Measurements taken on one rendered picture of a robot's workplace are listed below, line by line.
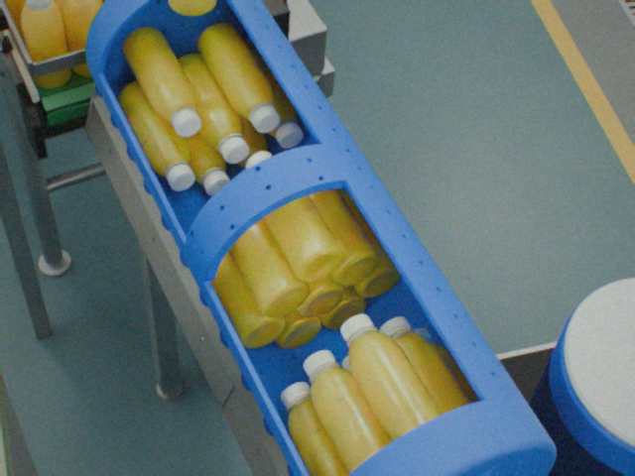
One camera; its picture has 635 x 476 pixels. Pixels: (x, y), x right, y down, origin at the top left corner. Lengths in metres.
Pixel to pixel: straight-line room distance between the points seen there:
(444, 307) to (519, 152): 1.85
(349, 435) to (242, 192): 0.33
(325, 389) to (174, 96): 0.52
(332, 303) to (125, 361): 1.23
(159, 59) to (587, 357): 0.75
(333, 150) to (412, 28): 2.01
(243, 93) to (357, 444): 0.57
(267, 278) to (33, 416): 1.29
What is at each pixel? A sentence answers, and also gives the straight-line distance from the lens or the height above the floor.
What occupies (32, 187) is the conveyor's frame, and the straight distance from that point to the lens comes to 2.54.
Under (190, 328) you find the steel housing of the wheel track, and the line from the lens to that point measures 1.67.
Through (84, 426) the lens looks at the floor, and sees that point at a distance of 2.57.
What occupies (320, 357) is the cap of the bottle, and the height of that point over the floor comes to 1.12.
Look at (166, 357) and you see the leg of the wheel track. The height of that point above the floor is 0.19.
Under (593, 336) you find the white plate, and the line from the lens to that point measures 1.53.
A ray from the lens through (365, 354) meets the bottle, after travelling 1.29.
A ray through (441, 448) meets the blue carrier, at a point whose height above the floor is 1.23.
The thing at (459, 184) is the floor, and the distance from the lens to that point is 3.00.
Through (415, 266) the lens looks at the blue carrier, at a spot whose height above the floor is 1.21.
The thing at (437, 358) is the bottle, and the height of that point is 1.14.
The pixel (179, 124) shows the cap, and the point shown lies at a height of 1.11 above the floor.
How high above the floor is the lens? 2.28
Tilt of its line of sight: 54 degrees down
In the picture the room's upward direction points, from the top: 6 degrees clockwise
